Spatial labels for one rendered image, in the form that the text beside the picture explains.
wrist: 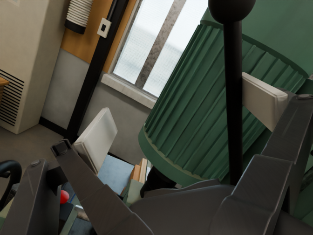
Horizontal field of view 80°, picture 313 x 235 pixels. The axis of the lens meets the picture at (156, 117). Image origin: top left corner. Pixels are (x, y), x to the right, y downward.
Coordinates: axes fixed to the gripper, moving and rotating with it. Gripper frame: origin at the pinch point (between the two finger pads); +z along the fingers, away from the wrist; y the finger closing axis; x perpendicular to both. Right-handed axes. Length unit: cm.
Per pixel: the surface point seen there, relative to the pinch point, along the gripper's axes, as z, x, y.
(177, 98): 8.8, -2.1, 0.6
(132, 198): 11.7, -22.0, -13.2
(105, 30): 147, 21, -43
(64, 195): 10.4, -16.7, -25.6
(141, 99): 145, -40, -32
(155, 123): 10.0, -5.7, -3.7
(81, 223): 14.6, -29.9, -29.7
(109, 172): 35, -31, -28
